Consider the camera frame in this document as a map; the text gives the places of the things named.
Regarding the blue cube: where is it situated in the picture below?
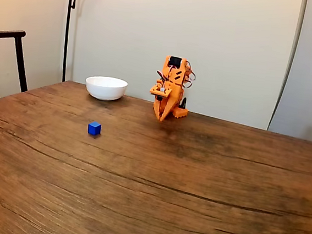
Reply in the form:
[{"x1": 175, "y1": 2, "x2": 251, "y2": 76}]
[{"x1": 87, "y1": 121, "x2": 102, "y2": 137}]

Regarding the white bowl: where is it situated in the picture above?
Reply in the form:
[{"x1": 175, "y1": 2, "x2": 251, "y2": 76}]
[{"x1": 84, "y1": 74, "x2": 129, "y2": 103}]

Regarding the black floor lamp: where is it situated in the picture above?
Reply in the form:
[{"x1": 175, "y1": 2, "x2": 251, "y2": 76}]
[{"x1": 60, "y1": 0, "x2": 114, "y2": 86}]

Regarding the dark wooden chair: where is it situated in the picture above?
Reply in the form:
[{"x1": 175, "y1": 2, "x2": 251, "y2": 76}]
[{"x1": 0, "y1": 28, "x2": 34, "y2": 103}]

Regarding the orange camera mount with camera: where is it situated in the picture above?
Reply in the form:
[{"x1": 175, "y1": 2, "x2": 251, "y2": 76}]
[{"x1": 148, "y1": 82, "x2": 174, "y2": 102}]

